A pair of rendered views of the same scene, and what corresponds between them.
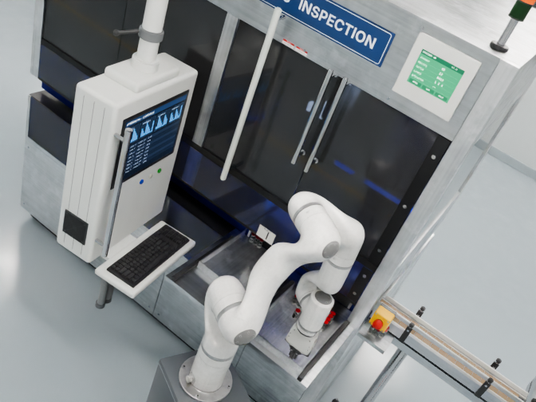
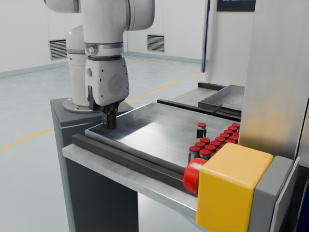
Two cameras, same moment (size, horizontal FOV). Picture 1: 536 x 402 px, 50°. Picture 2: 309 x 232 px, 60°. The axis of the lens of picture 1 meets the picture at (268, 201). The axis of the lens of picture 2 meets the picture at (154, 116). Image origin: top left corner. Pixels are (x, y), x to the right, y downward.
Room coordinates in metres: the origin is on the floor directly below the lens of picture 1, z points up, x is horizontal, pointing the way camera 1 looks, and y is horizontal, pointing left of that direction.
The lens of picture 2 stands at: (1.73, -0.85, 1.17)
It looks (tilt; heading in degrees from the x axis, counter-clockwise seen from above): 21 degrees down; 105
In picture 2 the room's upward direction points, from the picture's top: straight up
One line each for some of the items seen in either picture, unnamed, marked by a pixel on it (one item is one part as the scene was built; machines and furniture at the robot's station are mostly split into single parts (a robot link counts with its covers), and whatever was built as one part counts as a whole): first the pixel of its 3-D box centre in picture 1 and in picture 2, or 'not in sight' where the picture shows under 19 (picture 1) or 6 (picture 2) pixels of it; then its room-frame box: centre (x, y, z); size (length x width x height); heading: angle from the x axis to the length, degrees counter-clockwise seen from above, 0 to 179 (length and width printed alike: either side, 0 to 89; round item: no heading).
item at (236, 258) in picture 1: (246, 264); (267, 107); (1.87, -0.01, 0.90); 0.34 x 0.26 x 0.04; 158
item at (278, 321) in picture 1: (296, 325); (176, 136); (1.63, -0.29, 0.90); 0.34 x 0.26 x 0.04; 158
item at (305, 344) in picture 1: (302, 336); (106, 77); (1.47, -0.30, 1.03); 0.10 x 0.07 x 0.11; 68
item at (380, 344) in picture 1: (376, 334); not in sight; (1.79, -0.63, 0.87); 0.14 x 0.13 x 0.02; 158
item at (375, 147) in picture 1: (362, 176); not in sight; (1.87, -0.29, 1.51); 0.43 x 0.01 x 0.59; 68
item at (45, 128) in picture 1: (164, 218); not in sight; (2.14, 0.43, 0.73); 1.98 x 0.01 x 0.25; 68
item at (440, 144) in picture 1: (392, 227); not in sight; (1.79, -0.46, 1.40); 0.05 x 0.01 x 0.80; 68
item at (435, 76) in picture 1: (435, 76); not in sight; (1.82, -0.35, 1.96); 0.21 x 0.01 x 0.21; 68
